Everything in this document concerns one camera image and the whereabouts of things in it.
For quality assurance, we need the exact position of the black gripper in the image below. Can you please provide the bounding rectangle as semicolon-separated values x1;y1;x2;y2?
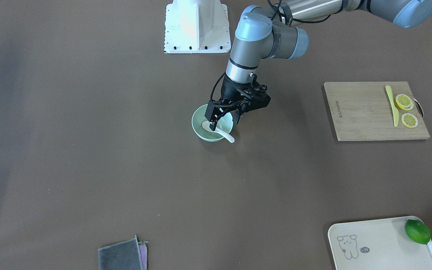
205;74;271;131

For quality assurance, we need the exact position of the white ceramic spoon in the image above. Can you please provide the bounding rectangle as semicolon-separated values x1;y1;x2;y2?
202;121;235;143

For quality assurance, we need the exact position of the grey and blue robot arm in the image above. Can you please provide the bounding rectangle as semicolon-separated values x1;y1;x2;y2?
205;0;432;132

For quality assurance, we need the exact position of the light green bowl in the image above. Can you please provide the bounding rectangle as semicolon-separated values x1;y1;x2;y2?
192;104;234;143

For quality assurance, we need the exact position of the bamboo cutting board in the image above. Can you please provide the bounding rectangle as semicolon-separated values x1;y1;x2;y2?
324;81;430;141

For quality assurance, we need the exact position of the pink cloth under grey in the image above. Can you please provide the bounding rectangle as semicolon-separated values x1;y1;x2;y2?
138;241;149;270

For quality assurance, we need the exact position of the yellow plastic knife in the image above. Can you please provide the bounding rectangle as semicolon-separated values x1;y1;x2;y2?
385;84;399;128

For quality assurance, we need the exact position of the grey folded cloth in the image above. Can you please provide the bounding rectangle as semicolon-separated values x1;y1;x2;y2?
98;236;143;270

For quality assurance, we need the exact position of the upper lemon slice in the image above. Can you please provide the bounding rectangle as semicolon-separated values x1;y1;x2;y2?
394;94;414;111

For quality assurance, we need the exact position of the lemon slice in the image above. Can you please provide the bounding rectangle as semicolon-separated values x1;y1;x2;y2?
401;113;419;128
394;94;414;111

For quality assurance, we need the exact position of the lower lemon slice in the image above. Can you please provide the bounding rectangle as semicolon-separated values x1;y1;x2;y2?
401;113;419;128

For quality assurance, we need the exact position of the white rabbit print tray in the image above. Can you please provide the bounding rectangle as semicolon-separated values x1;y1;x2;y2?
327;216;432;270

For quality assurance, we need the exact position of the green lime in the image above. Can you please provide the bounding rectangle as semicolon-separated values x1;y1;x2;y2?
405;219;432;245

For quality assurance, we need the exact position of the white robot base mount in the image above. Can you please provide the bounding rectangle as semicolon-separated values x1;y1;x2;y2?
163;0;231;54

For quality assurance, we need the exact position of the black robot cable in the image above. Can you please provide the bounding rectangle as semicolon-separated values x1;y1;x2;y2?
268;0;332;27

